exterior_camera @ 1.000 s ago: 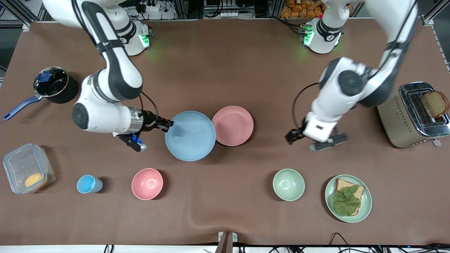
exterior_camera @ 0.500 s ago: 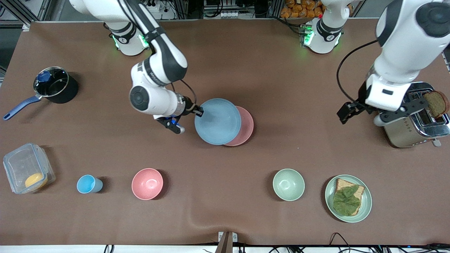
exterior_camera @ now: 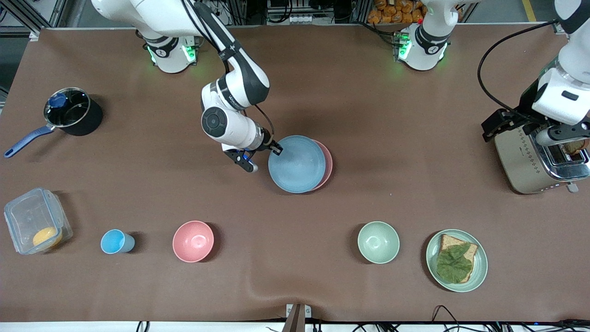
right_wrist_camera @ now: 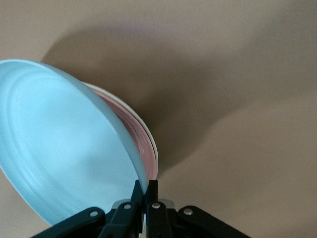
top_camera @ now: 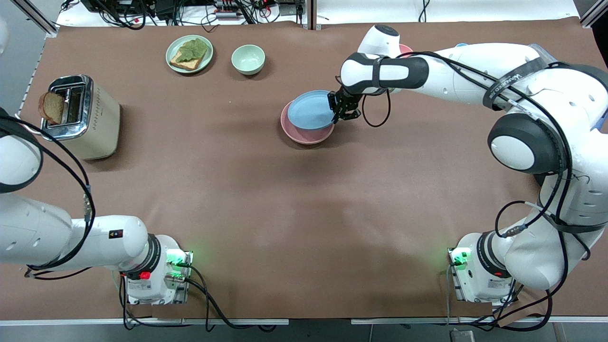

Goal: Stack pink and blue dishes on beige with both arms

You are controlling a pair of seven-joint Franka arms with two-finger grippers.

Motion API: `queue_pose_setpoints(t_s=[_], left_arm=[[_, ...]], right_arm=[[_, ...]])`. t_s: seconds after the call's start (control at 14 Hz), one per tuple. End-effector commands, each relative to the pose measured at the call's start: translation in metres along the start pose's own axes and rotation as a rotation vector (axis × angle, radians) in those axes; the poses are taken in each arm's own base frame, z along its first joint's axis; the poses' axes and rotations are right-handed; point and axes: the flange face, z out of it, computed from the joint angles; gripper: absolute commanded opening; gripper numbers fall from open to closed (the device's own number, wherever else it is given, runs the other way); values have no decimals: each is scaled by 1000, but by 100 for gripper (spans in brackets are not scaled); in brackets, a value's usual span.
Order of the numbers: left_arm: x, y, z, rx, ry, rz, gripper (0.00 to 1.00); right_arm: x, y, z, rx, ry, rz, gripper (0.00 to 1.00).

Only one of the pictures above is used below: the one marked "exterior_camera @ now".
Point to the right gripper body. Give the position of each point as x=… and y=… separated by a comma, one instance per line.
x=267, y=143

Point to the blue plate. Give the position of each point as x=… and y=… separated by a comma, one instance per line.
x=297, y=163

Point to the pink plate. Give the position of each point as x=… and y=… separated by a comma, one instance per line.
x=328, y=166

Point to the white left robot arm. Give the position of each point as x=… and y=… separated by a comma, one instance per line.
x=426, y=44

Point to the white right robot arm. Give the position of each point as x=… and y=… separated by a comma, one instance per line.
x=239, y=78

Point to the silver toaster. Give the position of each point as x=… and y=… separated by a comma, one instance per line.
x=521, y=161

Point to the dark toast slice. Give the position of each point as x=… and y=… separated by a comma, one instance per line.
x=576, y=147

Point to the brown table cloth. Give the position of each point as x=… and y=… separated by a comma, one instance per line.
x=295, y=230

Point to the pink bowl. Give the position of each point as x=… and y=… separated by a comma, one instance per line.
x=193, y=241

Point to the brown bread slice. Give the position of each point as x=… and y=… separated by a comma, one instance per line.
x=449, y=242

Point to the green bowl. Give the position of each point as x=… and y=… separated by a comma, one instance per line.
x=378, y=242

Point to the green lettuce leaf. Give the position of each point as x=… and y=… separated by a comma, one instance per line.
x=454, y=265

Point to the green plate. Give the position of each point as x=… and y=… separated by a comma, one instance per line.
x=479, y=272

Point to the orange snack bag pile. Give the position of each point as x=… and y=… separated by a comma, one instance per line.
x=396, y=11

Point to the light blue cup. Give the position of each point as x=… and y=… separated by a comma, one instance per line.
x=114, y=241

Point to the glass lid blue knob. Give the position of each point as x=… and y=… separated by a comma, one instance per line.
x=69, y=113

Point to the clear plastic container blue seal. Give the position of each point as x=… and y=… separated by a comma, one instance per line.
x=27, y=216

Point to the metal table bracket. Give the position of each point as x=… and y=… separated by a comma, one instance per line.
x=297, y=318

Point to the aluminium frame profile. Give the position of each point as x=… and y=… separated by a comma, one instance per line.
x=32, y=16

